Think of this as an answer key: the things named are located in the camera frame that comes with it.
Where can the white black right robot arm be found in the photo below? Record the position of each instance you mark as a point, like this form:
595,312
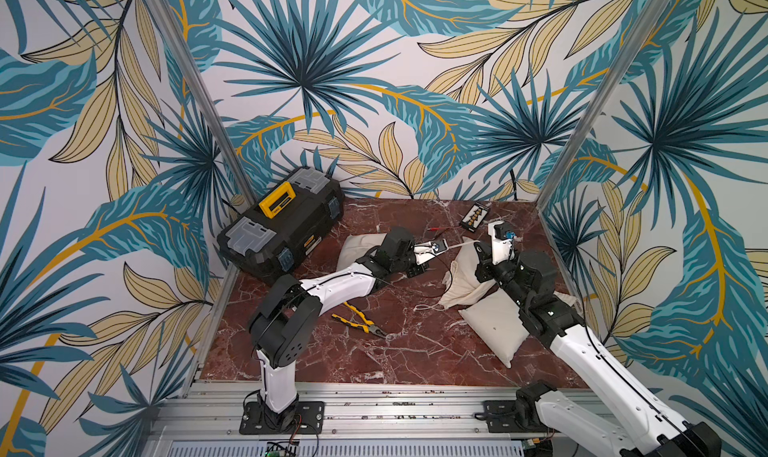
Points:
645,426

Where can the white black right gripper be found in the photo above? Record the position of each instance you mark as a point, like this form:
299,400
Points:
495,248

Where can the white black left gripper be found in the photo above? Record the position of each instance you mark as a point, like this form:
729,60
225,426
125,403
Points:
418,268

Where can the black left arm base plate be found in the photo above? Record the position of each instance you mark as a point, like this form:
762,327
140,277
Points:
300,417

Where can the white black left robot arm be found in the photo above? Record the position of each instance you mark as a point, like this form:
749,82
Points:
281,326

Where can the yellow black pliers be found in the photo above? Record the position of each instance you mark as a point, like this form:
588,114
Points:
359,321

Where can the aluminium right corner post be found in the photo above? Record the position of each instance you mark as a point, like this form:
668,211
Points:
624,58

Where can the black toolbox yellow handle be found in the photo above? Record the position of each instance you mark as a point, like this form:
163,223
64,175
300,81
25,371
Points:
274,237

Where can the aluminium corner post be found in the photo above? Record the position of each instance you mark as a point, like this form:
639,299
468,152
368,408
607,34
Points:
164,19
624,58

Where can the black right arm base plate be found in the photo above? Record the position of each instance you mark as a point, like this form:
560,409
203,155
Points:
503,416

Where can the white cloth bag near toolbox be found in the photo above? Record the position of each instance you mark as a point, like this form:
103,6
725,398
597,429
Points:
355,247

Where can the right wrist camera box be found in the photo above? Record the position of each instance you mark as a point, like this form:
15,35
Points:
503,231

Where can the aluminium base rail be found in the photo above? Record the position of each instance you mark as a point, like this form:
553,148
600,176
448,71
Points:
359,419

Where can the black parallel charging board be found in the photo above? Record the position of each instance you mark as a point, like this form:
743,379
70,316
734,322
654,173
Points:
474,217

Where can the aluminium left corner post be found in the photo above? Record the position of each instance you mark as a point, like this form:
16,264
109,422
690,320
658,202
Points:
164,19

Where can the large white cloth bag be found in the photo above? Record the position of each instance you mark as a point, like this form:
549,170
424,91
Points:
495,319

